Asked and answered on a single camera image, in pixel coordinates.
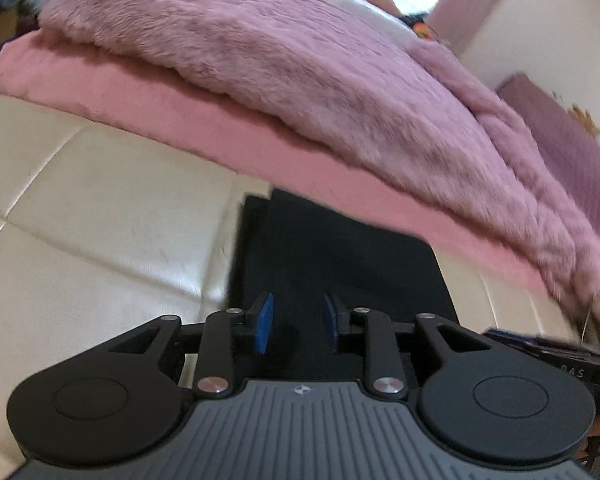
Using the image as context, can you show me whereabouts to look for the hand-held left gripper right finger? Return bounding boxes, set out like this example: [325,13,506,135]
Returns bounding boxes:
[323,291,492,398]

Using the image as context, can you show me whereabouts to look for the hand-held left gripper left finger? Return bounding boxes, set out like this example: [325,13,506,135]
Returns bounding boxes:
[107,291,275,397]

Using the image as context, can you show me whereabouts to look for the black pants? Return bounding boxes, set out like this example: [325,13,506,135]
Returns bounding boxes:
[227,187,461,388]

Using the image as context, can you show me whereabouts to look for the purple pillow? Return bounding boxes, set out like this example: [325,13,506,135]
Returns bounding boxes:
[495,72,600,256]

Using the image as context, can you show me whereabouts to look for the cream leather bench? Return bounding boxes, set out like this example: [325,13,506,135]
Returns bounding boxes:
[0,95,588,466]

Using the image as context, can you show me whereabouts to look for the fluffy pink blanket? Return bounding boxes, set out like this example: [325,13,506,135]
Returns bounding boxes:
[37,0,600,346]

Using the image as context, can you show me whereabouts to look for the pink bed sheet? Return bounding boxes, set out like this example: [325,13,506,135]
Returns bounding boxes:
[0,35,556,293]

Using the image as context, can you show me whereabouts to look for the small orange item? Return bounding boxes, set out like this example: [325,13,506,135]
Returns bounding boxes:
[412,20,440,42]

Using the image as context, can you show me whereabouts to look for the white bedding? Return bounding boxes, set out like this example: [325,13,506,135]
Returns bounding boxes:
[252,0,417,42]

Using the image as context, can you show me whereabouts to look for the pink curtain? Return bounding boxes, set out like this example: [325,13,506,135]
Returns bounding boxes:
[430,0,511,57]

